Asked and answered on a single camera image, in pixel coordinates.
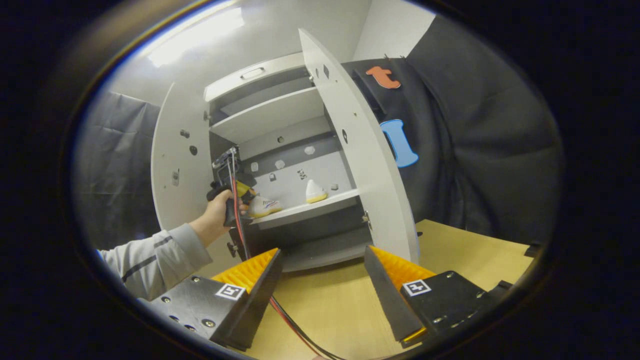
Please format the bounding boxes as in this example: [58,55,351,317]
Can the black backdrop cloth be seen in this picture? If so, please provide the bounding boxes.
[72,15,565,251]

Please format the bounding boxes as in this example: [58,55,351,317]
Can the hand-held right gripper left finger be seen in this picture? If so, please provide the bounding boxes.
[137,247,284,351]

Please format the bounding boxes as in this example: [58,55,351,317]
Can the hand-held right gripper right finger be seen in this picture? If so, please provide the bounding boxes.
[363,245,493,349]

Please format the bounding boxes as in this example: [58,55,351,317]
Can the white shoe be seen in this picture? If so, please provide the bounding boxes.
[305,179,329,204]
[247,195,284,219]

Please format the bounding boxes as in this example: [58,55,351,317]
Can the red and black cable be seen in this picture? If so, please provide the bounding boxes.
[227,150,347,360]

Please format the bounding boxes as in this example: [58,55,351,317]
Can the white shoe cabinet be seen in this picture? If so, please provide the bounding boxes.
[150,27,421,273]

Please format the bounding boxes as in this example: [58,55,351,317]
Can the beige cabinet drawer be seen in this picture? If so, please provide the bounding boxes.
[204,51,308,103]

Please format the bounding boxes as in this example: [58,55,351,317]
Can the white cabinet door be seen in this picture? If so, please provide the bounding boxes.
[298,27,421,266]
[150,82,217,233]

